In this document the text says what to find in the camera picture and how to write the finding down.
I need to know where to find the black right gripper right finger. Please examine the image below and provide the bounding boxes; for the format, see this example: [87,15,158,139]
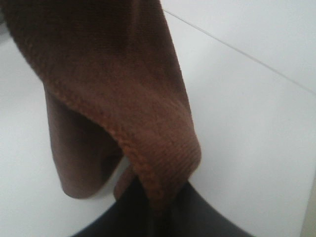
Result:
[167,181,250,237]

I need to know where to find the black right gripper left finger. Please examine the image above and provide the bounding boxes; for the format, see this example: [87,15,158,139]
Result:
[71,179,158,237]

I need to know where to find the brown towel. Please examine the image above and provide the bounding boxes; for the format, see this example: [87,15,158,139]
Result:
[0,0,201,211]

